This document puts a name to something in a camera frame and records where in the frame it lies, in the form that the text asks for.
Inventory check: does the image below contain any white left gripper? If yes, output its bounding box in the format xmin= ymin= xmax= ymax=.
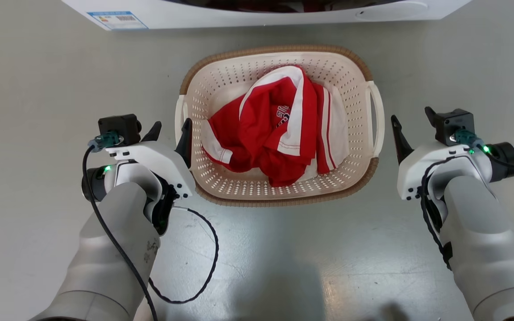
xmin=105 ymin=118 xmax=196 ymax=200

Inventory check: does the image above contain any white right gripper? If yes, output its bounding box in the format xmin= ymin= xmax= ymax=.
xmin=390 ymin=106 xmax=492 ymax=201

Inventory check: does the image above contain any cream perforated laundry basket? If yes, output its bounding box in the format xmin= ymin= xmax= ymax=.
xmin=174 ymin=45 xmax=386 ymax=207

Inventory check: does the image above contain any red and white jersey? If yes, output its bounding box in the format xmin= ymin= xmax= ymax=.
xmin=200 ymin=65 xmax=350 ymax=188

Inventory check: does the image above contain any blue energy label sticker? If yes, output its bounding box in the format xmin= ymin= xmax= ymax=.
xmin=87 ymin=11 xmax=149 ymax=31

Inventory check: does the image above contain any white washing machine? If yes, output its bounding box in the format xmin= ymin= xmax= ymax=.
xmin=61 ymin=0 xmax=474 ymax=31

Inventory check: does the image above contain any dark washing machine door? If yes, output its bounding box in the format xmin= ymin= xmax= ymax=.
xmin=163 ymin=0 xmax=402 ymax=13

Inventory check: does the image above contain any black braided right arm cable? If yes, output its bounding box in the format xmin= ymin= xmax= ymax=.
xmin=419 ymin=157 xmax=455 ymax=271

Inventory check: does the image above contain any black right camera cable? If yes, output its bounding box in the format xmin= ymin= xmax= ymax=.
xmin=452 ymin=129 xmax=514 ymax=173

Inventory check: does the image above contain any black camera cable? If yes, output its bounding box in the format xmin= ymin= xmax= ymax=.
xmin=452 ymin=129 xmax=514 ymax=173
xmin=82 ymin=131 xmax=158 ymax=321

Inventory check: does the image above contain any black left camera cable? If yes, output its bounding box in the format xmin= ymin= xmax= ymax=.
xmin=82 ymin=131 xmax=158 ymax=321

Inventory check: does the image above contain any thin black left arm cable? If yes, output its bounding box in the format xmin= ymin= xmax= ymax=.
xmin=148 ymin=206 xmax=220 ymax=305

